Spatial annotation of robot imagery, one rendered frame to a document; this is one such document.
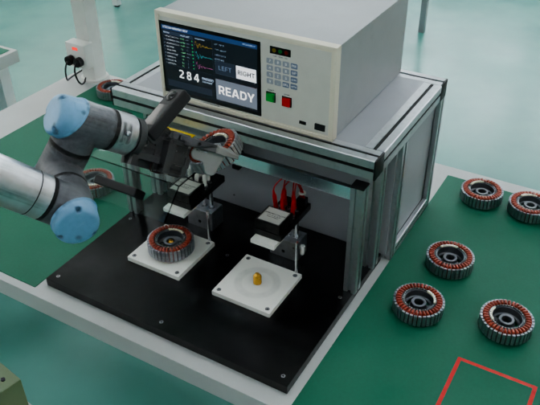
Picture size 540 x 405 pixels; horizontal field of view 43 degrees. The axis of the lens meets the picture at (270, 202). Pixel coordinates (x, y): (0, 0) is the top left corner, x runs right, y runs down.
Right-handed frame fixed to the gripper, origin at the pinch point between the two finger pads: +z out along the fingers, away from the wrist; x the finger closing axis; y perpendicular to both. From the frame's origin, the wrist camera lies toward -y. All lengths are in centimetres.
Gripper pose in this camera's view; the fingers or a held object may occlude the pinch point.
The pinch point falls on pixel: (217, 150)
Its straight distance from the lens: 140.0
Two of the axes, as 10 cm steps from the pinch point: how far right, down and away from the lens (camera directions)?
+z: 7.1, 1.9, 6.8
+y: -2.5, 9.7, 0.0
